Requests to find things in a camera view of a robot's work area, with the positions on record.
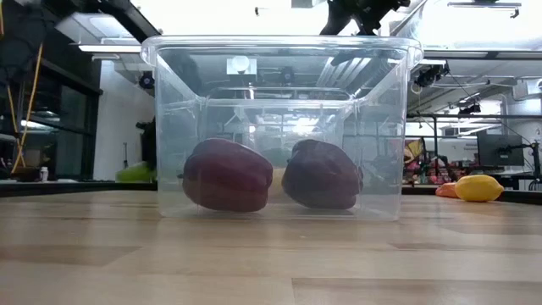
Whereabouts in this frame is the yellow cable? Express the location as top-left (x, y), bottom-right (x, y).
top-left (10, 42), bottom-right (44, 174)

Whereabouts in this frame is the small green cucumber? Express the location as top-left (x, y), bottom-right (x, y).
top-left (114, 162), bottom-right (157, 184)

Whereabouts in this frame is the ceiling light bar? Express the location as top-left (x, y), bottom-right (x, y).
top-left (78, 43), bottom-right (143, 54)

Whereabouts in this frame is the orange persimmon fruit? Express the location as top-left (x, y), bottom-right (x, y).
top-left (434, 181), bottom-right (461, 199)

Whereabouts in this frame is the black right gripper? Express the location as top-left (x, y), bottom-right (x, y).
top-left (320, 0), bottom-right (412, 36)

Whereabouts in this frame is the black monitor on arm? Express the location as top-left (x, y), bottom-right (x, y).
top-left (477, 134), bottom-right (525, 167)

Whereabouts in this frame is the clear plastic container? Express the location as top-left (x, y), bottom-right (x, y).
top-left (141, 35), bottom-right (424, 222)

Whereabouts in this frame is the dark red bell pepper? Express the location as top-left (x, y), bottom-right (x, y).
top-left (181, 137), bottom-right (274, 214)
top-left (281, 138), bottom-right (364, 211)

